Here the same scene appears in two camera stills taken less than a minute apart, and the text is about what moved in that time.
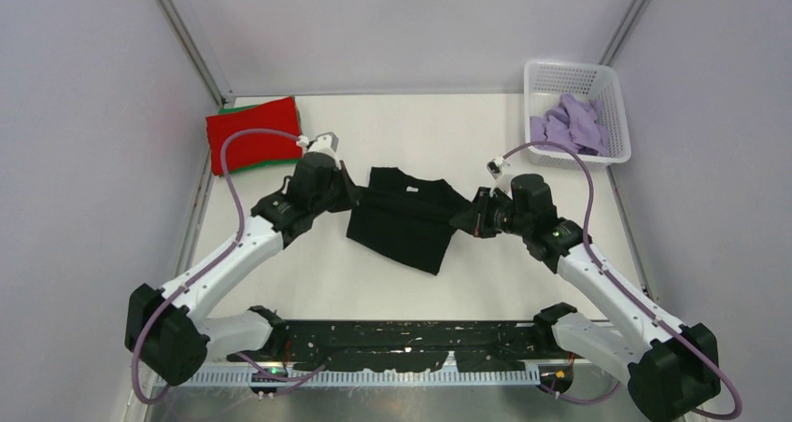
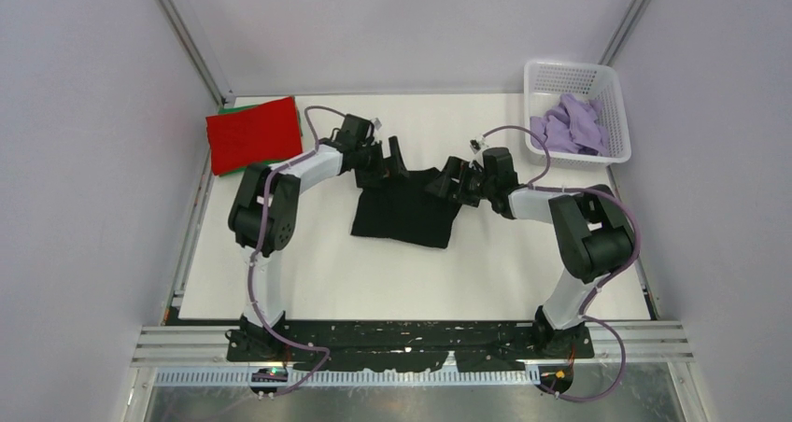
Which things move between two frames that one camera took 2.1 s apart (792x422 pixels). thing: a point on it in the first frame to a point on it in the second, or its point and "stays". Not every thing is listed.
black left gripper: [349, 192] to [382, 173]
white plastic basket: [577, 105] stays
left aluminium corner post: [220, 93] stays
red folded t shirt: [248, 149] stays
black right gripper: [475, 219] to [454, 169]
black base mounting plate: [405, 345] stays
